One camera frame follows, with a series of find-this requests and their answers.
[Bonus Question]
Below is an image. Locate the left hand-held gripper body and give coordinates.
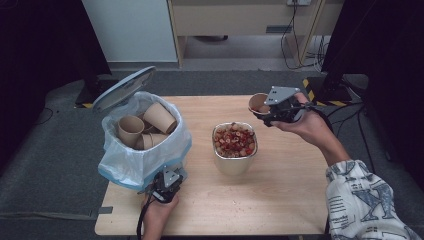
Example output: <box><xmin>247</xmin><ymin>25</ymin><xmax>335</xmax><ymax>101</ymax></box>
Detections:
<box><xmin>150</xmin><ymin>168</ymin><xmax>185</xmax><ymax>204</ymax></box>

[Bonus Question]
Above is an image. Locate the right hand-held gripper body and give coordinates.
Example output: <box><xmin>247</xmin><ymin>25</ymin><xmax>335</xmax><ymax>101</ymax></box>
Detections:
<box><xmin>262</xmin><ymin>85</ymin><xmax>307</xmax><ymax>128</ymax></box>

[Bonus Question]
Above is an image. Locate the brown paper cup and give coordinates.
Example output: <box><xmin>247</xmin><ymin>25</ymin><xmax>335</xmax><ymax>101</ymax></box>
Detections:
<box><xmin>247</xmin><ymin>92</ymin><xmax>272</xmax><ymax>116</ymax></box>
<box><xmin>134</xmin><ymin>132</ymin><xmax>169</xmax><ymax>151</ymax></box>
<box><xmin>117</xmin><ymin>114</ymin><xmax>146</xmax><ymax>148</ymax></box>
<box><xmin>142</xmin><ymin>101</ymin><xmax>178</xmax><ymax>135</ymax></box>

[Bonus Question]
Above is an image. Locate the trash bin with plastic bag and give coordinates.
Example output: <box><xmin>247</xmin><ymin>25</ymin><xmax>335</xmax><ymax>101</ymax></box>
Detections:
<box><xmin>98</xmin><ymin>91</ymin><xmax>193</xmax><ymax>192</ymax></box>

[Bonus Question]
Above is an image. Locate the grey white lidded trash can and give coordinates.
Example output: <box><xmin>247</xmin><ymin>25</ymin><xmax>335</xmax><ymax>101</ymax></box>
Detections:
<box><xmin>92</xmin><ymin>65</ymin><xmax>157</xmax><ymax>114</ymax></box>

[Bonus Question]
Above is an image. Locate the person's right hand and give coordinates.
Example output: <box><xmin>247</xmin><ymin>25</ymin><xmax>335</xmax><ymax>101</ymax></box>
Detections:
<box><xmin>269</xmin><ymin>92</ymin><xmax>336</xmax><ymax>148</ymax></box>

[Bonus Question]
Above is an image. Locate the person's left hand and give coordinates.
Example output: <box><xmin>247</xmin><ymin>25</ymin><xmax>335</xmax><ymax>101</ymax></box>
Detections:
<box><xmin>142</xmin><ymin>194</ymin><xmax>181</xmax><ymax>240</ymax></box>

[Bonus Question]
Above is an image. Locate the pile of red beige food pieces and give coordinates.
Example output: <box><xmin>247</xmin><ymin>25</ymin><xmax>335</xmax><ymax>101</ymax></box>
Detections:
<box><xmin>214</xmin><ymin>122</ymin><xmax>257</xmax><ymax>158</ymax></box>

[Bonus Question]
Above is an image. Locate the black yellow striped stand base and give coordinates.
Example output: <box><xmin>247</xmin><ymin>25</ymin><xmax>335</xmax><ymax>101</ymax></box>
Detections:
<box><xmin>74</xmin><ymin>78</ymin><xmax>116</xmax><ymax>109</ymax></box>
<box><xmin>302</xmin><ymin>76</ymin><xmax>354</xmax><ymax>108</ymax></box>

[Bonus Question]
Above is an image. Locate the foil container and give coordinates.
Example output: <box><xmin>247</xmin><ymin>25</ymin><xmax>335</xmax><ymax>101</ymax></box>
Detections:
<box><xmin>211</xmin><ymin>121</ymin><xmax>259</xmax><ymax>177</ymax></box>

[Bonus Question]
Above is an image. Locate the light wooden desk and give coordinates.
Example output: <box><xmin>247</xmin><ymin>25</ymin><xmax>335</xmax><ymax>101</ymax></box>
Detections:
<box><xmin>167</xmin><ymin>0</ymin><xmax>344</xmax><ymax>69</ymax></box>

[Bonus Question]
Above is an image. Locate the black curtain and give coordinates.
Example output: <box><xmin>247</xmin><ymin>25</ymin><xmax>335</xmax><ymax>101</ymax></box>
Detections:
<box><xmin>320</xmin><ymin>0</ymin><xmax>424</xmax><ymax>189</ymax></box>
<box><xmin>0</xmin><ymin>0</ymin><xmax>113</xmax><ymax>168</ymax></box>

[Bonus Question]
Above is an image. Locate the white cabinet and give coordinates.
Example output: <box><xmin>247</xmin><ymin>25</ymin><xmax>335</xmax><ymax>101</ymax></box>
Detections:
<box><xmin>81</xmin><ymin>0</ymin><xmax>178</xmax><ymax>63</ymax></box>

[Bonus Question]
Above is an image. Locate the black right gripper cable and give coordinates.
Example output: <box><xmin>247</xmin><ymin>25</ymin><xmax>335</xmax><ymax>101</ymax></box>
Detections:
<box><xmin>293</xmin><ymin>101</ymin><xmax>335</xmax><ymax>134</ymax></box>

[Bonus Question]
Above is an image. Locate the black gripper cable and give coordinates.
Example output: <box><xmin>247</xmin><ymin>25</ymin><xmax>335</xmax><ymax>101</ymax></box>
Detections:
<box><xmin>135</xmin><ymin>195</ymin><xmax>152</xmax><ymax>240</ymax></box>
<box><xmin>293</xmin><ymin>101</ymin><xmax>335</xmax><ymax>134</ymax></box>

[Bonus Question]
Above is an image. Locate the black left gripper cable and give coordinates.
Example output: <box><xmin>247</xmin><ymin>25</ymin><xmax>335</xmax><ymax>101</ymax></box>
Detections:
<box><xmin>135</xmin><ymin>195</ymin><xmax>152</xmax><ymax>240</ymax></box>

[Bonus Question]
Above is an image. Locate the black hanging cable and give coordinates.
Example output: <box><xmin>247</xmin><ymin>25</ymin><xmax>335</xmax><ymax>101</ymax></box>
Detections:
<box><xmin>280</xmin><ymin>0</ymin><xmax>323</xmax><ymax>71</ymax></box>

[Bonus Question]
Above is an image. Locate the thin black floor cable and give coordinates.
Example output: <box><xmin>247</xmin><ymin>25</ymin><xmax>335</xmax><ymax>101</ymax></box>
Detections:
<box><xmin>31</xmin><ymin>106</ymin><xmax>55</xmax><ymax>127</ymax></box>

